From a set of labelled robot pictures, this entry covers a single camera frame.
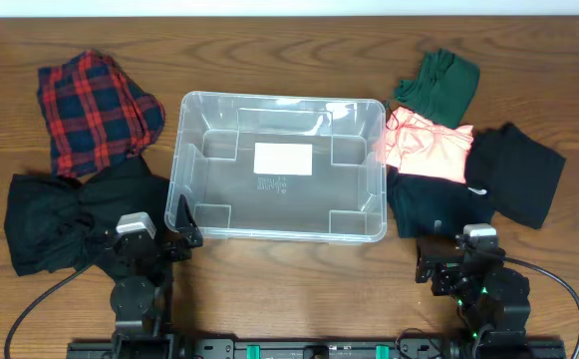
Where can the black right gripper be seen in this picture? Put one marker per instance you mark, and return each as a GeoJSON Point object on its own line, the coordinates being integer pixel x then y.
{"type": "Point", "coordinates": [429, 258]}

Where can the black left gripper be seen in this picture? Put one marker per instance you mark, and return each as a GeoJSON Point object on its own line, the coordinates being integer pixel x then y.
{"type": "Point", "coordinates": [170, 249]}

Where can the clear plastic storage bin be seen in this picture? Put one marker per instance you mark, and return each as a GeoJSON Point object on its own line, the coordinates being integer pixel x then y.
{"type": "Point", "coordinates": [343, 200]}

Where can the black garment with tag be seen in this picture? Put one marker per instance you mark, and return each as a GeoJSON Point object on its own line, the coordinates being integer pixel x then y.
{"type": "Point", "coordinates": [520, 177]}

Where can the black gathered garment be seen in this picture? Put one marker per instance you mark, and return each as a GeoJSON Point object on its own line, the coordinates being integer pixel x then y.
{"type": "Point", "coordinates": [56, 223]}

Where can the red navy plaid shirt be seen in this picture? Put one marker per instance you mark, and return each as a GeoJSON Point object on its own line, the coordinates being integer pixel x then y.
{"type": "Point", "coordinates": [95, 114]}

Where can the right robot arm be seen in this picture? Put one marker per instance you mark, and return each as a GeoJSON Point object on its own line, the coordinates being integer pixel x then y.
{"type": "Point", "coordinates": [492, 299]}

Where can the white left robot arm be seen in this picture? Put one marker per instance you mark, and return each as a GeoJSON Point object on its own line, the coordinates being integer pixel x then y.
{"type": "Point", "coordinates": [142, 300]}

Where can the dark teal folded garment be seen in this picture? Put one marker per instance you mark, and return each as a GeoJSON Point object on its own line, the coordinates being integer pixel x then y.
{"type": "Point", "coordinates": [424, 206]}

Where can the coral pink folded garment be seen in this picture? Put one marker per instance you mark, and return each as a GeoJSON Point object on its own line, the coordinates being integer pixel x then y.
{"type": "Point", "coordinates": [417, 146]}

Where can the white label in bin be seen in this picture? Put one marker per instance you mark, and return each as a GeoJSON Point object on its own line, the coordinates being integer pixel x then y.
{"type": "Point", "coordinates": [283, 159]}

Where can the dark green folded garment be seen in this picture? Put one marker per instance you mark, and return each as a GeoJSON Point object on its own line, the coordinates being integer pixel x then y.
{"type": "Point", "coordinates": [443, 90]}

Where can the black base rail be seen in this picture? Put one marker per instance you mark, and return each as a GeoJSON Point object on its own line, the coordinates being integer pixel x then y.
{"type": "Point", "coordinates": [406, 348]}

